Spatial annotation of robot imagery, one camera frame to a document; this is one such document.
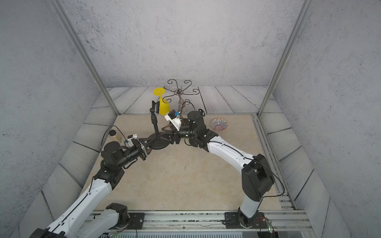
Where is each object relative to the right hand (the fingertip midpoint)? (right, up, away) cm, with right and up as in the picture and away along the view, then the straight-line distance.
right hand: (161, 133), depth 70 cm
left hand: (-1, -3, -1) cm, 3 cm away
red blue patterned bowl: (+34, +4, +41) cm, 53 cm away
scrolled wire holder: (+8, +19, +26) cm, 33 cm away
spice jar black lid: (-38, -1, +28) cm, 47 cm away
